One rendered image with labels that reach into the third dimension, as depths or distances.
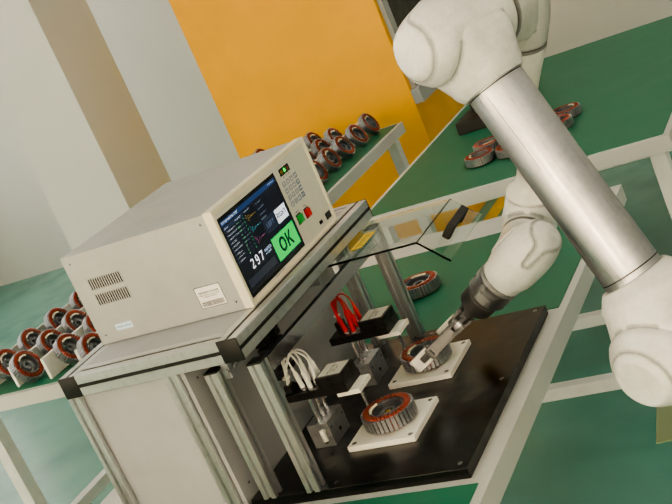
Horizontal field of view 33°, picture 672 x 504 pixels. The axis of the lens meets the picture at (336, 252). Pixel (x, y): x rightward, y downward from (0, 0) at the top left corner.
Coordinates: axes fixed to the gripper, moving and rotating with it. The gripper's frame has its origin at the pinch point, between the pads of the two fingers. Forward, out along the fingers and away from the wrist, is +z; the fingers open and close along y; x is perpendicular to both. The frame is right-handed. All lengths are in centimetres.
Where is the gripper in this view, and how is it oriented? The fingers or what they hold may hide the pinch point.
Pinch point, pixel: (431, 348)
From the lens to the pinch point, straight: 245.5
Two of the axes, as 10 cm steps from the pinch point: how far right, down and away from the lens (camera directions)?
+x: 7.3, 6.8, -0.7
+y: -4.7, 4.3, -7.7
